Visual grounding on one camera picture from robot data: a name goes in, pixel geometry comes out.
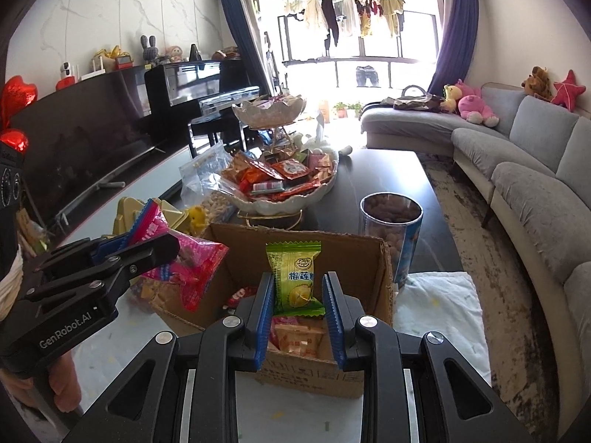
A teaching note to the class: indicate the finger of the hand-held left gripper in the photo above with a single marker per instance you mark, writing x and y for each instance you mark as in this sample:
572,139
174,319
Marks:
111,245
152,251

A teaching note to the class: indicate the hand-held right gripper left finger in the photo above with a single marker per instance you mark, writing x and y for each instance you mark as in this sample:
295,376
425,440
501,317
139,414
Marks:
265,323

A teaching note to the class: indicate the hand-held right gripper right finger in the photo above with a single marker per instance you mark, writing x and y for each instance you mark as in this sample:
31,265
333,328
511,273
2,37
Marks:
332,323

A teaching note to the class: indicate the pink snack packet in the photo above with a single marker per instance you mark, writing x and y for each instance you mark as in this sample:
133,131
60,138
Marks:
198,258

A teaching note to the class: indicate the bright green snack packet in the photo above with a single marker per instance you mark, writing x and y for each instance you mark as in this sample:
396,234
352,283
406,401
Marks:
295,281

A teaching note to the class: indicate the brown cardboard box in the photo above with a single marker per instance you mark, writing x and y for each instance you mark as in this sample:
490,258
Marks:
304,378

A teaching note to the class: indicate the person's left hand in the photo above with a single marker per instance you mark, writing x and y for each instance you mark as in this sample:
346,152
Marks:
64,383

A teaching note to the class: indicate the pale orange snack packet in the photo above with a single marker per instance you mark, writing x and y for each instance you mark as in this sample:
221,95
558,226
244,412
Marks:
298,337

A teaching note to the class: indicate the red striped snack packet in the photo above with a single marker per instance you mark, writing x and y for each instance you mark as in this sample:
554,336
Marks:
240,296

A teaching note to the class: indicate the gold plastic container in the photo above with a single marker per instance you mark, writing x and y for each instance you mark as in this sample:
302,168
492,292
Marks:
134,214

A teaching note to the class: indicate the yellow toy figure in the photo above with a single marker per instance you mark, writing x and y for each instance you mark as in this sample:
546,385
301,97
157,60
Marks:
197,219

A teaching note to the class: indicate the white remote control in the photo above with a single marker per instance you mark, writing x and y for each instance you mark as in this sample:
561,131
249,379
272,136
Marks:
115,184

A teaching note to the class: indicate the bag of peanuts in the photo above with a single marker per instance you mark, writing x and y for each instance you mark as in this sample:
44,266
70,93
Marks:
219,207

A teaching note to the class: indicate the clear plastic zip bag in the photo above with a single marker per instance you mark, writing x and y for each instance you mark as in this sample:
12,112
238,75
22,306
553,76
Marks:
203,170

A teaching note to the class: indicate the white dotted cloth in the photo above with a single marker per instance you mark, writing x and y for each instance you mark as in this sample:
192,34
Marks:
438,314

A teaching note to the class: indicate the black television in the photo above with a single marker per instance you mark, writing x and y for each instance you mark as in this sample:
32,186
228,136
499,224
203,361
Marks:
92,138

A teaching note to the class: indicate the clear jar of nuts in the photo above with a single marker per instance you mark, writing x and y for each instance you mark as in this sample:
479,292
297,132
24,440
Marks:
392,226

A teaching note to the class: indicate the white two-tier snack bowl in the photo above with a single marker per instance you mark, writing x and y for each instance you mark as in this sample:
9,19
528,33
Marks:
286,205

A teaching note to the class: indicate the black piano bench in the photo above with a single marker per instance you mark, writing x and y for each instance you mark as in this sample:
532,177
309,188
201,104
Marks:
214,127

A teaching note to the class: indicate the red heart foil balloon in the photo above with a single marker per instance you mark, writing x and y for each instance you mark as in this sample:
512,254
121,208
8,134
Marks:
14,140
18,97

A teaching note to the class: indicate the large pile of snack packets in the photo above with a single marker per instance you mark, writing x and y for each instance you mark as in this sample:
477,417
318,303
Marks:
281,175

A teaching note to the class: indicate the black upright piano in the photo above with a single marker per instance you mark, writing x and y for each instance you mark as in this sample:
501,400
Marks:
194,83

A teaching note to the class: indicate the patterned rug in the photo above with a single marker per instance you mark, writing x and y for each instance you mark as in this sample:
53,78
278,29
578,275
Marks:
503,286

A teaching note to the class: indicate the white router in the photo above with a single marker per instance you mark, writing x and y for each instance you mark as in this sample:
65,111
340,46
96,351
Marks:
94,71

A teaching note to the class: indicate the gold ribbon gift box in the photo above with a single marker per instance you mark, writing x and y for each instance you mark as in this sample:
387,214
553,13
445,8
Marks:
117,59

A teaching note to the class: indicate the small pile of snack packets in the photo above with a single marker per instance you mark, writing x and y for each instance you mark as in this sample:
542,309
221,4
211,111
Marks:
277,101

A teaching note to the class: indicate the grey bunny plush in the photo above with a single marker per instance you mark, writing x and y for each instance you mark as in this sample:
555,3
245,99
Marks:
148,50

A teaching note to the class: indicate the small doll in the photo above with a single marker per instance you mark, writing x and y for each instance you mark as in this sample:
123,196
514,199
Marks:
174,53

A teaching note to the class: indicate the black metronome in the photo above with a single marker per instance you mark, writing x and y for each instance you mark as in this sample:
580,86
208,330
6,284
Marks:
195,53

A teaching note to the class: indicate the brown football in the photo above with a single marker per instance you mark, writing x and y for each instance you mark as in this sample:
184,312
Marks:
226,54

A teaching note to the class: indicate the potted plants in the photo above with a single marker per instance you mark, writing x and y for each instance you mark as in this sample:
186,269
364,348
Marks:
348,110

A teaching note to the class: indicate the blue curtain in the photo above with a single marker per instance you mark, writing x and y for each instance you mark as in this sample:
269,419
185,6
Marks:
455,32
242,37

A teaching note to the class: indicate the brown bag on sofa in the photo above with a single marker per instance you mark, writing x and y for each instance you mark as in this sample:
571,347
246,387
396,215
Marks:
415,100

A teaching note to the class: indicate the hanging denim shorts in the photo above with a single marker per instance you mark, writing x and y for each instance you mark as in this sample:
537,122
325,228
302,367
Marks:
367,76

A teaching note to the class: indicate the grey sectional sofa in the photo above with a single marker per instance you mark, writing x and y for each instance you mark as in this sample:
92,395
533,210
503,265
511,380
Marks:
531,170

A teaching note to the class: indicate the pink pig plush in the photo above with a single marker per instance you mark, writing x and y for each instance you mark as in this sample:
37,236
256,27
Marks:
478,106

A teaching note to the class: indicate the row of hanging clothes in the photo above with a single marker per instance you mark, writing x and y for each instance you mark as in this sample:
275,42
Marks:
346,14

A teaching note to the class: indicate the brown dog plush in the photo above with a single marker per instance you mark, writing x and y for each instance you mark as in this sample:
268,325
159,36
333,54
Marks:
538,83

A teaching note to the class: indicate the red star plush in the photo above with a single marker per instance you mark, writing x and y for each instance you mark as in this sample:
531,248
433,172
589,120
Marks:
569,92

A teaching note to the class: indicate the white camera on red base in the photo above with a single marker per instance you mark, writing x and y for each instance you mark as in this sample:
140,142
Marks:
66,76

